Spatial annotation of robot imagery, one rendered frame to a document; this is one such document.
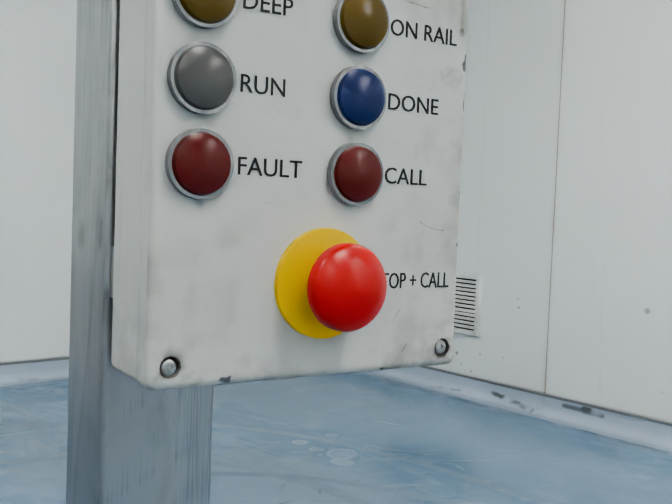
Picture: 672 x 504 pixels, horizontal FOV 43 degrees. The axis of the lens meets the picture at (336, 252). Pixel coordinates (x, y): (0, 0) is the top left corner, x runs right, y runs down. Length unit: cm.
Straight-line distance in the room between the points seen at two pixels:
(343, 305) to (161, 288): 8
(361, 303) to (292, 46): 12
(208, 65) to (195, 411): 18
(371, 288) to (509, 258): 364
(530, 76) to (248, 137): 366
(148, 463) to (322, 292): 14
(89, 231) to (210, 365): 11
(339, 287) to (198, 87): 10
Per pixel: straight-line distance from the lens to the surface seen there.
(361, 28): 41
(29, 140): 431
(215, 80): 36
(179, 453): 45
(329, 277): 37
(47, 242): 434
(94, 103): 44
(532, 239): 394
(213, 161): 36
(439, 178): 44
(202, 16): 37
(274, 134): 38
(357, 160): 40
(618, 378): 373
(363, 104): 40
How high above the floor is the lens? 90
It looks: 3 degrees down
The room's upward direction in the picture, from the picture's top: 2 degrees clockwise
